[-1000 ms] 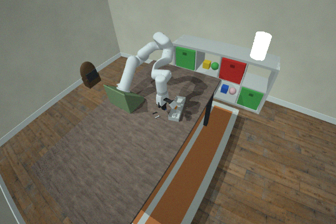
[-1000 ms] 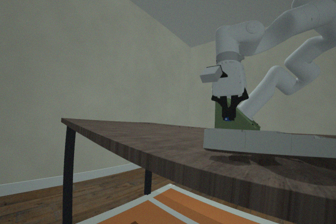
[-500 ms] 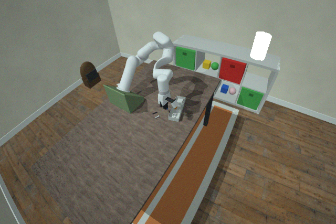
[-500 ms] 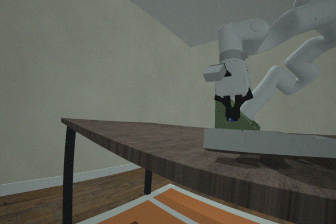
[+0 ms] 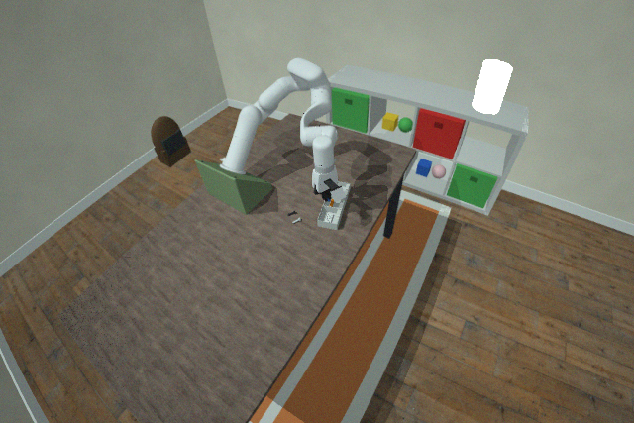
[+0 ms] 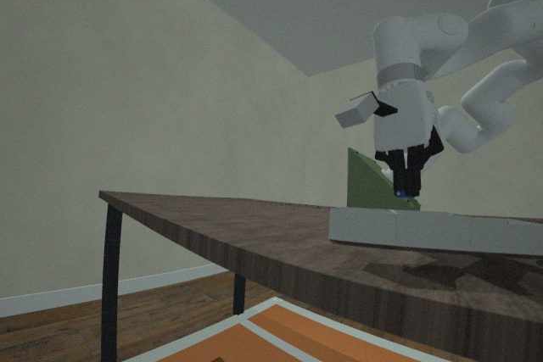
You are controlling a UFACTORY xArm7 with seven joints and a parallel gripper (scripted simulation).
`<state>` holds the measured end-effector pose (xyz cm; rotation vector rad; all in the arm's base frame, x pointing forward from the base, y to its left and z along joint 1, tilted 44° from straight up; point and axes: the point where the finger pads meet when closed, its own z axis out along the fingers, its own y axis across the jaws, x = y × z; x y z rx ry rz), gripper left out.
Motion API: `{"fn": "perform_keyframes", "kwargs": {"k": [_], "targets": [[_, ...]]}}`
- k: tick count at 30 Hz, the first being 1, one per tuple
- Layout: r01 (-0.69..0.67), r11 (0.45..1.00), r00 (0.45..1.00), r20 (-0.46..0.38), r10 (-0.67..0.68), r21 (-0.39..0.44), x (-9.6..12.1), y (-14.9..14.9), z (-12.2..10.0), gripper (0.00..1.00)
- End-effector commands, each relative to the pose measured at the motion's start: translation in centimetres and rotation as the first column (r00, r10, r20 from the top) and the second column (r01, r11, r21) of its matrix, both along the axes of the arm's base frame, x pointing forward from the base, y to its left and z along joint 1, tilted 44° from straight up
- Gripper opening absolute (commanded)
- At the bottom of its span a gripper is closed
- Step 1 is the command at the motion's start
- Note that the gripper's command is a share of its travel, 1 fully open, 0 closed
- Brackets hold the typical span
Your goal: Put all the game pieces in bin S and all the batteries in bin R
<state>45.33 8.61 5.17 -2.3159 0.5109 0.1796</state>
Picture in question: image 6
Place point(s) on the blue aaa battery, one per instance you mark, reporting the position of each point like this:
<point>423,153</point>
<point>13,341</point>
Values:
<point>401,194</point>

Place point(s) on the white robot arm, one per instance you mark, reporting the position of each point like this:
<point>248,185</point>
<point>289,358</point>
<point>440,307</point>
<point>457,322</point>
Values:
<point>399,43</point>

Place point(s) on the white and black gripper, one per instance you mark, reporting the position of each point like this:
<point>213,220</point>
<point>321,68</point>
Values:
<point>417,132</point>

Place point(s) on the white three-compartment bin rack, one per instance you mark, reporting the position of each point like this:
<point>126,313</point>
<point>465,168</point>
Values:
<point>433,229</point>

